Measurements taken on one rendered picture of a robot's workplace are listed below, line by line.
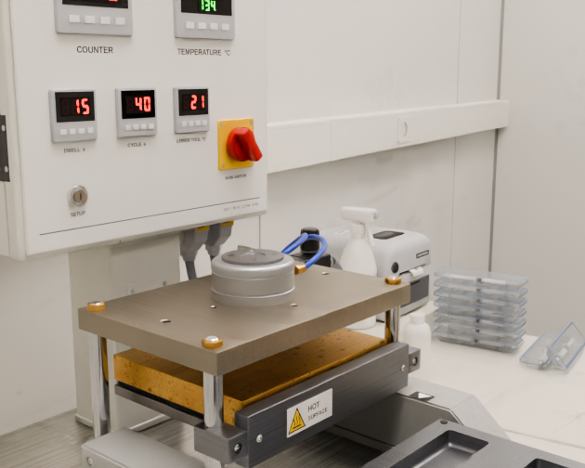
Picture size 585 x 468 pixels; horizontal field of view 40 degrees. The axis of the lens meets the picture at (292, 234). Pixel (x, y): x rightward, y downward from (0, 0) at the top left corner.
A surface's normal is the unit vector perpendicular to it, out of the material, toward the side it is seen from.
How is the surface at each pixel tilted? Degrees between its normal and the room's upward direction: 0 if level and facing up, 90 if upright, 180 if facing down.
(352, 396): 90
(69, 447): 0
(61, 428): 0
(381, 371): 90
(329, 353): 0
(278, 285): 90
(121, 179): 90
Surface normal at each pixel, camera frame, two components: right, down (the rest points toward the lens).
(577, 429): 0.00, -0.98
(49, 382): 0.86, 0.10
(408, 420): -0.65, 0.15
